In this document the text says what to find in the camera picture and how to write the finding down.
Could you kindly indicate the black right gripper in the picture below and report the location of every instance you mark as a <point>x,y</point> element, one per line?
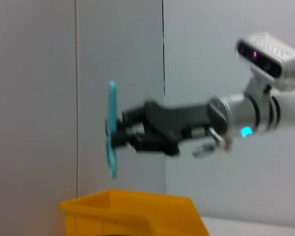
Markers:
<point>182,118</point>

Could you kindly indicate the blue scissors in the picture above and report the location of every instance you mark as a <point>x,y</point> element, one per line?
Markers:
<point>112,98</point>

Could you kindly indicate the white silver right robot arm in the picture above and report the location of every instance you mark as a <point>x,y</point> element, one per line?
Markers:
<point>248,115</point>

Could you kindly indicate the yellow plastic bin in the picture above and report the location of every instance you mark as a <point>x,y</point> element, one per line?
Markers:
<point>137,211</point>

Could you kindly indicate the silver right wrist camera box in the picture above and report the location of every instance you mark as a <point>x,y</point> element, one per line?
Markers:
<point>273,51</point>

